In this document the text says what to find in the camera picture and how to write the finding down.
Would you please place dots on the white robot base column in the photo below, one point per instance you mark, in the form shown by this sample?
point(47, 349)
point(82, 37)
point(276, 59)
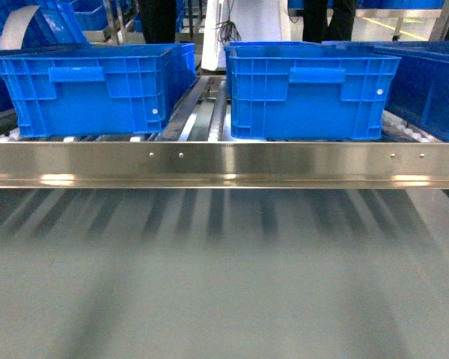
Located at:
point(256, 21)

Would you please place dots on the stainless steel shelf rack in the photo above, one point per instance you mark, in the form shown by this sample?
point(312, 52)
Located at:
point(162, 160)

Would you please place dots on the blue bin front right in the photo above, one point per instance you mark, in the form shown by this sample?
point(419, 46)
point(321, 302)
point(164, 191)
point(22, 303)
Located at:
point(308, 93)

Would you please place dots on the blue bin front left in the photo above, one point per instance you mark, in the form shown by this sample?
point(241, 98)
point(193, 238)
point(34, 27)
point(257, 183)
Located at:
point(119, 90)

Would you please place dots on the blue bin far right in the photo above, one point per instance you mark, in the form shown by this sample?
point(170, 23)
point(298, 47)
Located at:
point(419, 93)

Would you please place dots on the tilted blue bin far left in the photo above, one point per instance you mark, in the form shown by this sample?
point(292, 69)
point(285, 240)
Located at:
point(39, 23)

